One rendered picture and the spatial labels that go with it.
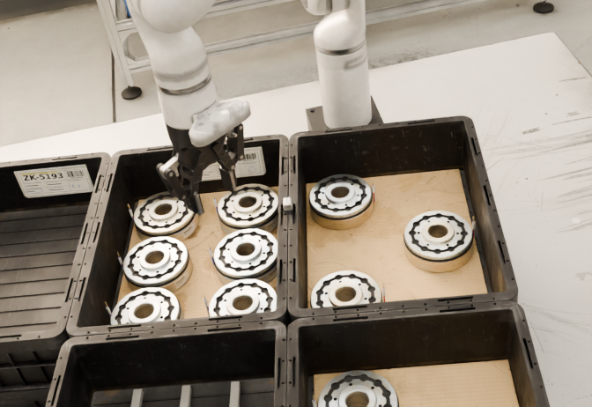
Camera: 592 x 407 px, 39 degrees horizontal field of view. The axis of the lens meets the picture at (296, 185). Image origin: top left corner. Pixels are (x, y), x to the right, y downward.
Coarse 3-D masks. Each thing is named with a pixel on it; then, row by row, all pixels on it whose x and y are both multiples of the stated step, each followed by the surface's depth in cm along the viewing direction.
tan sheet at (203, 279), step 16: (224, 192) 146; (208, 208) 143; (208, 224) 140; (192, 240) 138; (208, 240) 137; (192, 256) 135; (208, 256) 135; (192, 272) 132; (208, 272) 132; (128, 288) 131; (192, 288) 130; (208, 288) 129; (192, 304) 127; (208, 304) 127
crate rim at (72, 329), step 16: (224, 144) 140; (288, 144) 138; (112, 160) 140; (288, 160) 135; (112, 176) 137; (288, 176) 132; (288, 192) 129; (96, 224) 129; (96, 240) 126; (80, 288) 119; (80, 304) 116; (176, 320) 112; (192, 320) 112; (208, 320) 111; (224, 320) 111; (240, 320) 110; (256, 320) 110; (272, 320) 110; (288, 320) 112; (80, 336) 112
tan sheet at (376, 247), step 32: (384, 192) 141; (416, 192) 140; (448, 192) 139; (384, 224) 135; (320, 256) 131; (352, 256) 131; (384, 256) 130; (416, 288) 124; (448, 288) 123; (480, 288) 122
